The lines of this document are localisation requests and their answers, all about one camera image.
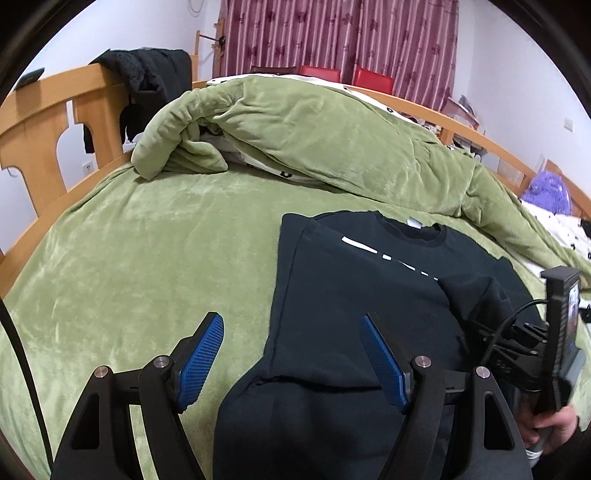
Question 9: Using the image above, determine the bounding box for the person's right forearm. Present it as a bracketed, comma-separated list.
[564, 406, 591, 480]

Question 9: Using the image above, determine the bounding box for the black t-shirt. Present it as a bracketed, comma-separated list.
[213, 210, 550, 480]

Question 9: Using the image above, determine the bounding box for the pink storage box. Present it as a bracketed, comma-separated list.
[442, 95, 481, 131]

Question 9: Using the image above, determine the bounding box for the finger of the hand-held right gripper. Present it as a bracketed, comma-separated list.
[472, 322, 514, 358]

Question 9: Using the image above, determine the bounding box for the green bed sheet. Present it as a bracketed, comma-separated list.
[0, 159, 591, 480]

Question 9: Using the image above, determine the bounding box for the small dark device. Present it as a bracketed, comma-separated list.
[14, 68, 45, 91]

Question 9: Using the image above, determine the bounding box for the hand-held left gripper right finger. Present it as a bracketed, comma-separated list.
[360, 313, 534, 480]

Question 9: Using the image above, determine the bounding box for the wooden coat rack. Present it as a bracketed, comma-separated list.
[194, 13, 228, 80]

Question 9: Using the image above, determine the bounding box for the purple plush toy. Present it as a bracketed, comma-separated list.
[522, 170, 573, 217]

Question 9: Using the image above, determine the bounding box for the person's right hand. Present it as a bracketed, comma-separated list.
[522, 401, 581, 449]

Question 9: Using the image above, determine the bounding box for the wooden bed frame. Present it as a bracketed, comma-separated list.
[0, 62, 591, 296]

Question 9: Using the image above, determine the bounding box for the black jacket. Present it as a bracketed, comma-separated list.
[83, 46, 192, 155]

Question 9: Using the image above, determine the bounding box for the green plush comforter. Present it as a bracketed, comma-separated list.
[131, 74, 591, 288]

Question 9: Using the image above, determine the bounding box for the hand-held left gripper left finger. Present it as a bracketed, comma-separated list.
[50, 312, 225, 480]

